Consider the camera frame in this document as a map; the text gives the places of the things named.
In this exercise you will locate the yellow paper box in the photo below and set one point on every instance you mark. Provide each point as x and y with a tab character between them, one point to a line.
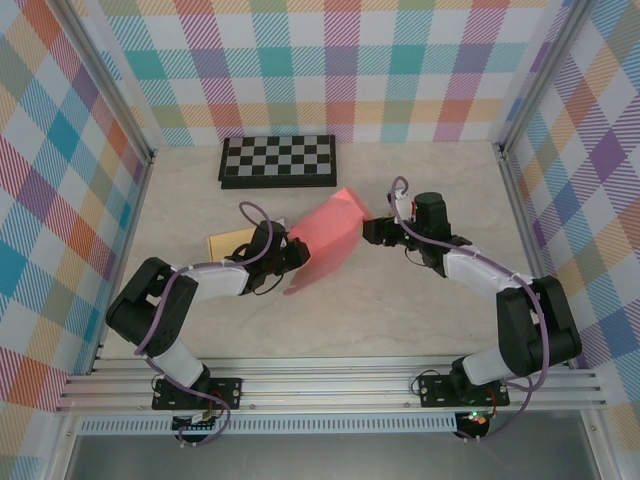
230	242

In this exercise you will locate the pink paper box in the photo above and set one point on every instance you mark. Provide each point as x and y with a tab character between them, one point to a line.
330	225

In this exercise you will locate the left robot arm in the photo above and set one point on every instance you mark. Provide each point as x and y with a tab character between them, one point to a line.
145	310

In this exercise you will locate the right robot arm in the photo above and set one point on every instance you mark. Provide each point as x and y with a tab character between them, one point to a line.
535	325

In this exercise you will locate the black folding chessboard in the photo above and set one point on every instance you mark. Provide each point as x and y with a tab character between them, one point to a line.
277	157

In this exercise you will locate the small controller board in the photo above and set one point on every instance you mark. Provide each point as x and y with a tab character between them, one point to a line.
475	418
200	419

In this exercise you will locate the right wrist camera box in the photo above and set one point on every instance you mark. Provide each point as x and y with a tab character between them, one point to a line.
402	202

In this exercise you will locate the aluminium side rail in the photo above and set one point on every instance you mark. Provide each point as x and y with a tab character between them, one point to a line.
524	225
122	260

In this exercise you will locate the aluminium mounting rail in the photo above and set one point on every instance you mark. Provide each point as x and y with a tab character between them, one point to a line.
325	385

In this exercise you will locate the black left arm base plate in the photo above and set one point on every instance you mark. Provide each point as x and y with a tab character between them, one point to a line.
227	392

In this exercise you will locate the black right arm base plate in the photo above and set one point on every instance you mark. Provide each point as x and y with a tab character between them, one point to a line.
432	392

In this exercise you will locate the aluminium frame post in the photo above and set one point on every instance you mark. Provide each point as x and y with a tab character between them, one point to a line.
537	75
110	82

